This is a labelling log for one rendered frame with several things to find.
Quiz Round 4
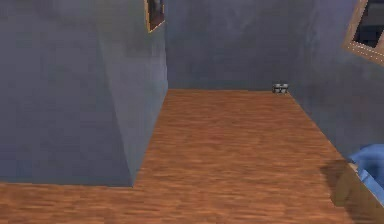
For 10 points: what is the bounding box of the wood framed wall picture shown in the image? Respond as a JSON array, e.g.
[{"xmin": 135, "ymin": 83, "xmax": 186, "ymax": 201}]
[{"xmin": 143, "ymin": 0, "xmax": 166, "ymax": 34}]

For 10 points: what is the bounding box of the small grey dumbbell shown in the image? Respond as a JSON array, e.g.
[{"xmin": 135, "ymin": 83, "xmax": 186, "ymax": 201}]
[{"xmin": 272, "ymin": 83, "xmax": 290, "ymax": 95}]

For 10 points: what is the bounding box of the wooden bed with blue cover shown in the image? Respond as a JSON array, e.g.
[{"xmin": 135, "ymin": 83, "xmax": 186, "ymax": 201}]
[{"xmin": 334, "ymin": 143, "xmax": 384, "ymax": 224}]

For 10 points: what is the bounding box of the wood framed window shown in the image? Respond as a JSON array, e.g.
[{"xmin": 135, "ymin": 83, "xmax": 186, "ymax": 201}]
[{"xmin": 343, "ymin": 0, "xmax": 384, "ymax": 66}]

